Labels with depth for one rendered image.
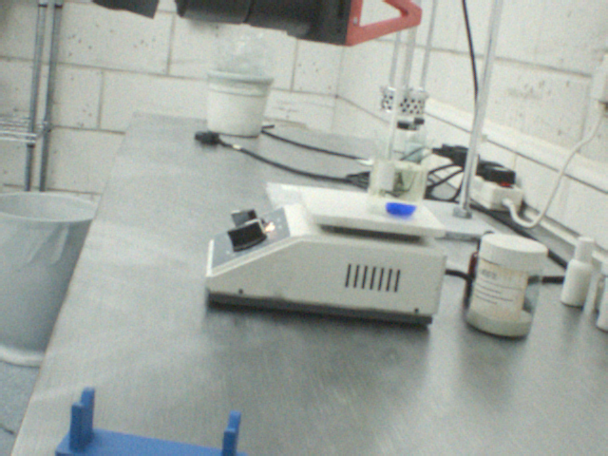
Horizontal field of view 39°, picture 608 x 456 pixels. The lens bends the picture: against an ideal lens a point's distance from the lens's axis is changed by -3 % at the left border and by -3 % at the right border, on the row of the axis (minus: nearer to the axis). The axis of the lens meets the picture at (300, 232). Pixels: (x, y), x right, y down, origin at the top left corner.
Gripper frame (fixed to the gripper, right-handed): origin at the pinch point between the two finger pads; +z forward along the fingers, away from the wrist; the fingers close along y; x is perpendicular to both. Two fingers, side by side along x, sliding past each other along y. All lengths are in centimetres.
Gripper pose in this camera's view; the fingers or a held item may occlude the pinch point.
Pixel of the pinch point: (410, 15)
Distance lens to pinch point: 76.6
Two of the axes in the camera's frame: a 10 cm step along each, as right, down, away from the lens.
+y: -3.2, -2.6, 9.1
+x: -1.4, 9.6, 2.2
